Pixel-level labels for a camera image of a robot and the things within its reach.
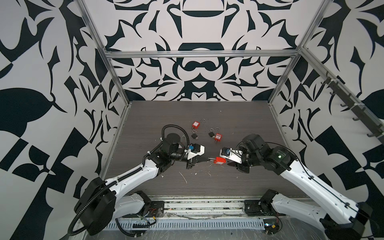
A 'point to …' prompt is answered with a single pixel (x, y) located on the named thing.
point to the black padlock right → (211, 133)
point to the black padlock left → (194, 135)
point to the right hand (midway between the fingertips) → (230, 158)
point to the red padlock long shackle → (218, 160)
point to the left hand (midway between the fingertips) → (211, 155)
